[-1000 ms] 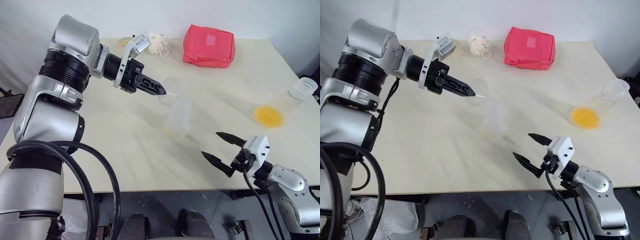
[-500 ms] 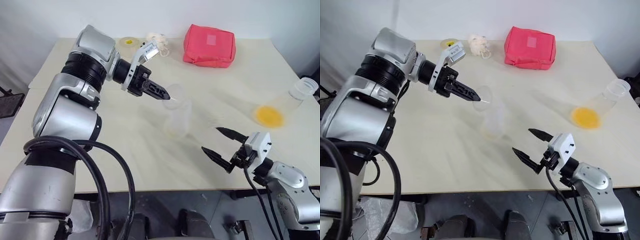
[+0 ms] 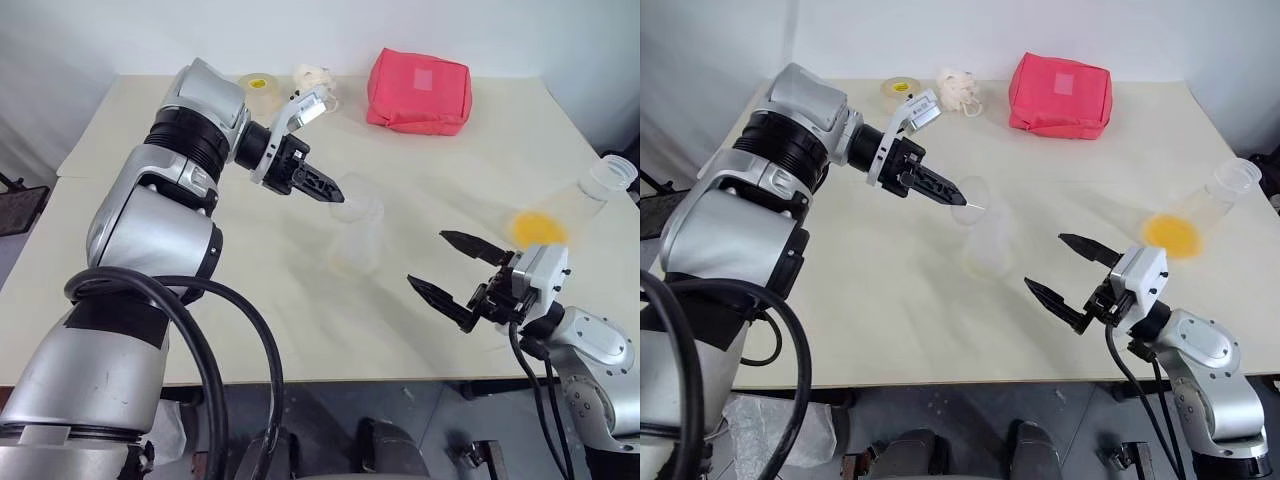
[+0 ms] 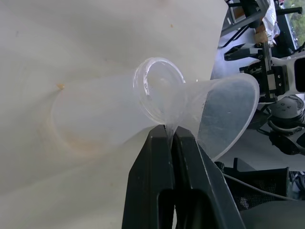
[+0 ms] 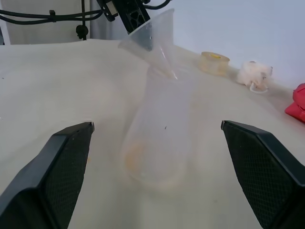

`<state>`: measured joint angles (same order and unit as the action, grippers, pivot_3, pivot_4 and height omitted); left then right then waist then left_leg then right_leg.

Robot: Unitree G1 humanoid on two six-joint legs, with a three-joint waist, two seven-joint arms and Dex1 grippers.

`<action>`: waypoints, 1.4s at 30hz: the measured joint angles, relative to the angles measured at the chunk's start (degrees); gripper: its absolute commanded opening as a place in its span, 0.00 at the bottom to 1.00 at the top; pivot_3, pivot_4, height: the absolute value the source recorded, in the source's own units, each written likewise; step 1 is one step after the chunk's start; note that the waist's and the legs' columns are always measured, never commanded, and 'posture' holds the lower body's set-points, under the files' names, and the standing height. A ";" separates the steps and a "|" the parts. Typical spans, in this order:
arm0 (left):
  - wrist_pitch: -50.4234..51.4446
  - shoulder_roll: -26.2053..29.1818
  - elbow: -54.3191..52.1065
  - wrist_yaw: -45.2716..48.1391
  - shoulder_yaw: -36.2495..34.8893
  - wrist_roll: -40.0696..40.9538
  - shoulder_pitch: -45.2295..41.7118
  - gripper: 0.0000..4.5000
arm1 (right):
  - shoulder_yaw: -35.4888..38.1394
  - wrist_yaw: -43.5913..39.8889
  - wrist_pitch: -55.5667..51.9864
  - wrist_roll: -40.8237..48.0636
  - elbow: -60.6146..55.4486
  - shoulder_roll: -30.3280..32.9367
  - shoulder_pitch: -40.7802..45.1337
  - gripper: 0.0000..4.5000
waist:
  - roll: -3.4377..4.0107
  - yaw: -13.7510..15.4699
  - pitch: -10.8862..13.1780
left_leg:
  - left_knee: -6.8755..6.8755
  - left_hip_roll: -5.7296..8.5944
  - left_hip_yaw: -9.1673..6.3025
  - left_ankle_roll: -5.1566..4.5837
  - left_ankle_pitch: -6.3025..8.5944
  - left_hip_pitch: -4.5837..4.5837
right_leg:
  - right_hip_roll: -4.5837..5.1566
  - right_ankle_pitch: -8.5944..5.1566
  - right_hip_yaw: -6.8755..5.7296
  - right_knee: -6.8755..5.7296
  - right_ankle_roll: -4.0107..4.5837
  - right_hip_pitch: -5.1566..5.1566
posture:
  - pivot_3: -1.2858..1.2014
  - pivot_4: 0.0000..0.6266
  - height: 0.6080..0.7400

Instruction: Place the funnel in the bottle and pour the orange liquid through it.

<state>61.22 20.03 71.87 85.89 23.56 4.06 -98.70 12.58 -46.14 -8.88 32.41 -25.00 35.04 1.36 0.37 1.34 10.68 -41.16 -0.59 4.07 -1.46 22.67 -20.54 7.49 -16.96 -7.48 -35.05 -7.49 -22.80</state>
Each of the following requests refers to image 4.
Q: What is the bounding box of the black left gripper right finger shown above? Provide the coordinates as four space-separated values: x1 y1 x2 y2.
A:
171 125 246 229

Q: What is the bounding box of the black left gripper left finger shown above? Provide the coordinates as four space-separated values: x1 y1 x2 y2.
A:
121 124 176 229

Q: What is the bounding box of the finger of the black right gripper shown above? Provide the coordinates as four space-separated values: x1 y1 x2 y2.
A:
224 43 263 62

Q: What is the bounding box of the translucent plastic funnel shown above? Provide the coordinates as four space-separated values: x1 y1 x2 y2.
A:
163 73 260 161

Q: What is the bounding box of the black mesh basket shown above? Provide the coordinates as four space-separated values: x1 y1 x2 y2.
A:
214 157 290 212

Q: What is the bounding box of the dark rounded seat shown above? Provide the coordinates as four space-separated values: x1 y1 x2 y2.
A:
238 199 305 229

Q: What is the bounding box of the clear plastic cup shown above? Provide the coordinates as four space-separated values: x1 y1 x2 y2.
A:
50 56 187 156

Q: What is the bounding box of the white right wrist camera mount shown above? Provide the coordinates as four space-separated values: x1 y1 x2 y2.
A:
269 54 305 96

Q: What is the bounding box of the black metal frame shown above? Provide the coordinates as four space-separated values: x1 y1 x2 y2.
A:
220 0 302 48

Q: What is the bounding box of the dark screen with black frame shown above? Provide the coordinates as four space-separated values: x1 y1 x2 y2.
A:
283 0 305 52

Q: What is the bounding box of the grey cable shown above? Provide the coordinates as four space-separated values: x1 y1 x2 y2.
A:
223 173 305 201

